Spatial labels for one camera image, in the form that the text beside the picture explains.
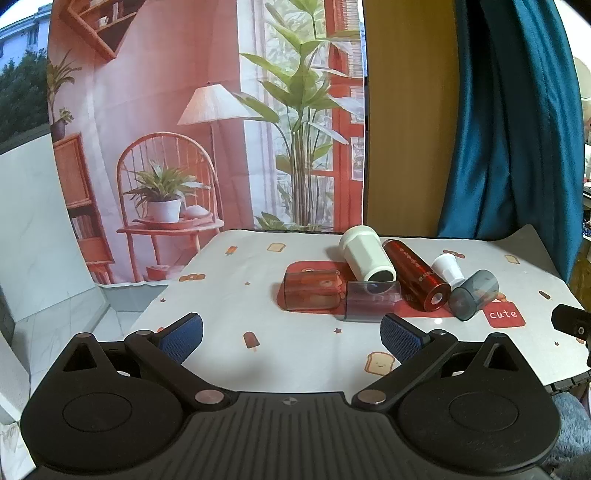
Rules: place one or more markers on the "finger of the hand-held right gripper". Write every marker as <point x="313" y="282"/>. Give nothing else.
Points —
<point x="572" y="323"/>

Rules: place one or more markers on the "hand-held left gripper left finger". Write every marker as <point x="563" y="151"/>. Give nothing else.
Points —
<point x="182" y="340"/>

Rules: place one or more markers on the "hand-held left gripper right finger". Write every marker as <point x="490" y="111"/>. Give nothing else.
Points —
<point x="400" y="340"/>

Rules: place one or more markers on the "small white cup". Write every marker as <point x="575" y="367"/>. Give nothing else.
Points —
<point x="449" y="269"/>

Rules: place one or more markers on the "grey translucent cup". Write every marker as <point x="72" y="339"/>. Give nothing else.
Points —
<point x="475" y="295"/>

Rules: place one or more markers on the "white ribbed cup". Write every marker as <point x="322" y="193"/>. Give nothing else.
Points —
<point x="367" y="254"/>

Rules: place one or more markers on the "clear translucent cup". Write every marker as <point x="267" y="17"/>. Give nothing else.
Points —
<point x="311" y="290"/>

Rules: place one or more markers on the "red metallic bottle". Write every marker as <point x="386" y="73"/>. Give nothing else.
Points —
<point x="415" y="272"/>

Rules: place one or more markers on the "printed white tablecloth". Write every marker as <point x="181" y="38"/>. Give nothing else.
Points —
<point x="258" y="295"/>

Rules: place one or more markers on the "grey fuzzy cloth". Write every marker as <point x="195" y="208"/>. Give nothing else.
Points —
<point x="572" y="429"/>

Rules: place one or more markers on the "white marble panel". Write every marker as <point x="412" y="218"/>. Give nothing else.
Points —
<point x="41" y="230"/>

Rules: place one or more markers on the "teal curtain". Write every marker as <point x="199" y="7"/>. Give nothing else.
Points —
<point x="512" y="138"/>

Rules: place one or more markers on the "printed room backdrop cloth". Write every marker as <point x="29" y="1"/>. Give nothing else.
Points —
<point x="184" y="115"/>

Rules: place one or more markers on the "yellow wooden panel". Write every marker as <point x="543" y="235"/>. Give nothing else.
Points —
<point x="406" y="115"/>

